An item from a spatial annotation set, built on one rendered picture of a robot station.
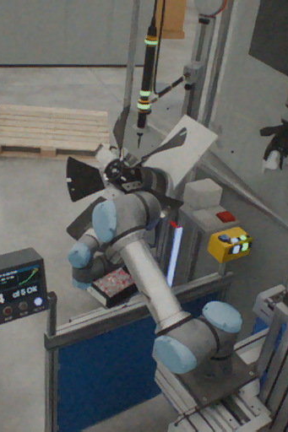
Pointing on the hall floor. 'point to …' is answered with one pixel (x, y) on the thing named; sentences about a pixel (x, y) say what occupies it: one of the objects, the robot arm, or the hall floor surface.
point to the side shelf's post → (192, 256)
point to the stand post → (165, 233)
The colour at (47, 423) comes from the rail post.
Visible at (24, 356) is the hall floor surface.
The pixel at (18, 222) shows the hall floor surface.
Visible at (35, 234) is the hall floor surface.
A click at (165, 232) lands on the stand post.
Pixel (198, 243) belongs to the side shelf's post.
